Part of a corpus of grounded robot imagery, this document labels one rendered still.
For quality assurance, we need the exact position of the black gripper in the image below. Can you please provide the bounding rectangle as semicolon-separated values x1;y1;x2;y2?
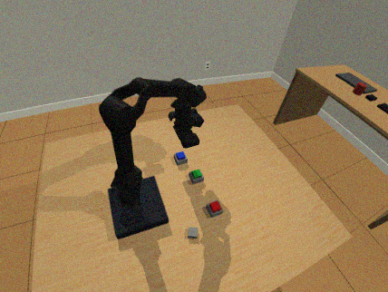
168;111;199;149

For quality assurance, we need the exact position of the red button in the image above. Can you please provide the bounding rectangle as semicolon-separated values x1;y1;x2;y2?
206;200;223;218

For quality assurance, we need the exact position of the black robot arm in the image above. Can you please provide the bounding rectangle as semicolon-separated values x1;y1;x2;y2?
99;77;207;208

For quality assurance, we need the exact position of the blue button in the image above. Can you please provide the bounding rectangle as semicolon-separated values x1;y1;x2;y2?
174;151;188;166

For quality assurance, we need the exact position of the green button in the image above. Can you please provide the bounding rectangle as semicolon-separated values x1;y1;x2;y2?
189;170;204;185

